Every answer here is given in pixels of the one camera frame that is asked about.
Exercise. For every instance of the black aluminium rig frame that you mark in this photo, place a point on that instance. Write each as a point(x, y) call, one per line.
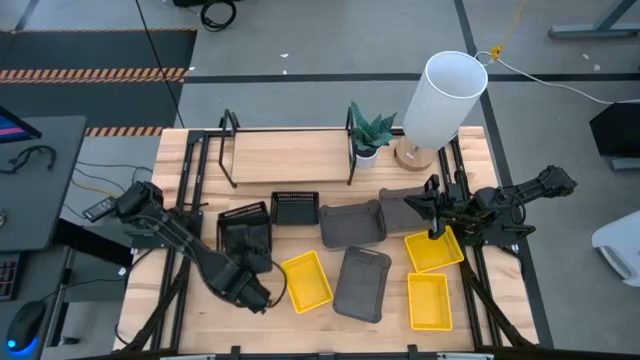
point(280, 357)

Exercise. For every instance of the snake plant white pot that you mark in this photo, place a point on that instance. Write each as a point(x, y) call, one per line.
point(369, 135)

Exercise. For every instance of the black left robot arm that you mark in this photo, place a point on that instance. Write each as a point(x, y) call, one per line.
point(180, 235)

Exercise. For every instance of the black mouse blue light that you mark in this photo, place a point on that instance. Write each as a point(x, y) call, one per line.
point(25, 325)

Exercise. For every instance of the white shade wooden base lamp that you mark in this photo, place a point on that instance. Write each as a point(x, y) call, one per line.
point(440, 105)

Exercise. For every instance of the wooden shelf black metal frame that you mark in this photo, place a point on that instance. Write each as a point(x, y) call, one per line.
point(290, 157)

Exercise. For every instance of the black power adapter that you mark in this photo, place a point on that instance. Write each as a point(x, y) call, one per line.
point(100, 209)

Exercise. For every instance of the black cabinet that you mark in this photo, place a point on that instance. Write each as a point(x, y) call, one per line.
point(617, 130)

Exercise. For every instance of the black keyboard red keys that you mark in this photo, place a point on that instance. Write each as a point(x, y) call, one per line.
point(7, 275)

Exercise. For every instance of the yellow plastic basket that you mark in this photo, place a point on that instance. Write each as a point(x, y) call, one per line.
point(432, 252)
point(430, 302)
point(306, 282)

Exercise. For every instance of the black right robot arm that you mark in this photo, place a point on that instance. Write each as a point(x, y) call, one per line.
point(525, 192)

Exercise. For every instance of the white plastic object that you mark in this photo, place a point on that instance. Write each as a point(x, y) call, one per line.
point(620, 245)

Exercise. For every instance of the grey metal desk foot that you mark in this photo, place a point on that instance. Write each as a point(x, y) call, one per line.
point(590, 31)

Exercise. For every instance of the black plastic mesh basket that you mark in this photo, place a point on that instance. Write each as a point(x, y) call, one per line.
point(295, 209)
point(240, 211)
point(250, 250)

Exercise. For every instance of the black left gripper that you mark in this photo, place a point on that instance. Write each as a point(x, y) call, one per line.
point(240, 289)

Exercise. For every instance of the grey plastic basket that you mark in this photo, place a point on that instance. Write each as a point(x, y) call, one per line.
point(350, 225)
point(397, 212)
point(362, 285)

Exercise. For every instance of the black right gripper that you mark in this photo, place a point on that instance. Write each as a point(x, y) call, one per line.
point(436, 200)

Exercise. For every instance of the grey office desk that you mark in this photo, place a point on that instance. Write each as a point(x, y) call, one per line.
point(45, 200)

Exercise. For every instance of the black computer monitor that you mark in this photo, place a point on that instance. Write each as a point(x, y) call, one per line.
point(12, 130)

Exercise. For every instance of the black hazard-striped floor mat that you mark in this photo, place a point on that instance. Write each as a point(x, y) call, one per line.
point(100, 50)

